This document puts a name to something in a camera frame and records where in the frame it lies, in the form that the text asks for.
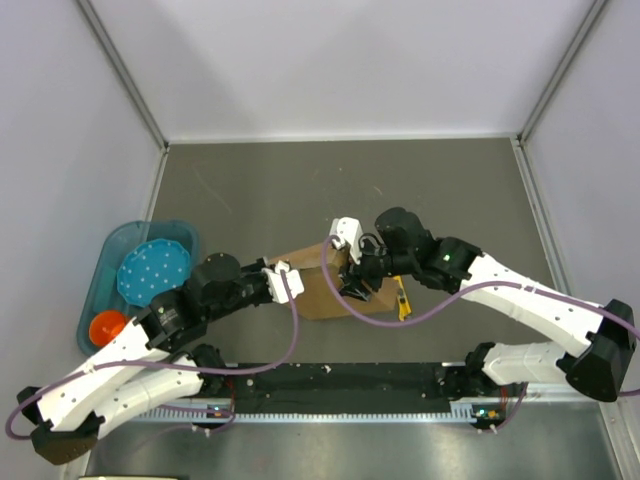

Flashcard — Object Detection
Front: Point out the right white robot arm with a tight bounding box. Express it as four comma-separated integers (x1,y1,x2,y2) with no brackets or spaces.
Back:
330,207,639,402

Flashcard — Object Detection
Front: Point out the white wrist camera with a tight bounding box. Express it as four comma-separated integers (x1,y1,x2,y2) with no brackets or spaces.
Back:
329,217,363,264
262,260,305,304

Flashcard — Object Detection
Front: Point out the yellow utility knife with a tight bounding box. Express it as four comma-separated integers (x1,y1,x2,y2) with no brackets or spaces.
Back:
394,276,412,322

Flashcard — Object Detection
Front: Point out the orange cup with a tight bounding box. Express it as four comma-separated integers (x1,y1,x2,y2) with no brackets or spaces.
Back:
88,310,129,347

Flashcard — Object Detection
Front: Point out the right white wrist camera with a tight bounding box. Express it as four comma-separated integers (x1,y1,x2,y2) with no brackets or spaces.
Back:
329,217,363,264

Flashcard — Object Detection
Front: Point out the grey cable duct rail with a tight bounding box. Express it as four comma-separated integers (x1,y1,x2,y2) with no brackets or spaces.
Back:
135,403,478,424

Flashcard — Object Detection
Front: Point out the teal plastic bin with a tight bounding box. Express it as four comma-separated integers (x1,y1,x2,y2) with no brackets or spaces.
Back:
76,220,200,356

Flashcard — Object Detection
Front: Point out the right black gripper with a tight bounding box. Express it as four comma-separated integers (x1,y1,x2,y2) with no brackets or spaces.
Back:
338,238,416,304

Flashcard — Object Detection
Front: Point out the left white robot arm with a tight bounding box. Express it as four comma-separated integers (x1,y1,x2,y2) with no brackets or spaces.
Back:
17,253,304,465

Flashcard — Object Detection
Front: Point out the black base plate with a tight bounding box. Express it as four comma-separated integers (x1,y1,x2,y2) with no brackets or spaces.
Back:
169,360,521,415

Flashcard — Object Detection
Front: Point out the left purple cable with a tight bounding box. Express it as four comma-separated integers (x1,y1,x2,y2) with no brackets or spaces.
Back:
4,272,301,441

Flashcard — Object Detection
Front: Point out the brown cardboard express box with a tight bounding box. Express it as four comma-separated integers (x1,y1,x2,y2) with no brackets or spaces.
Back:
267,242,396,321

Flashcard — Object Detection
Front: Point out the blue perforated plate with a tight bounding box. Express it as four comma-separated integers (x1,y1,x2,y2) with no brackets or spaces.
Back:
116,238,191,308

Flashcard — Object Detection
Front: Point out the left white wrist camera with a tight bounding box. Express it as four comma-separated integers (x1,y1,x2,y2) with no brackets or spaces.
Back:
262,260,305,304

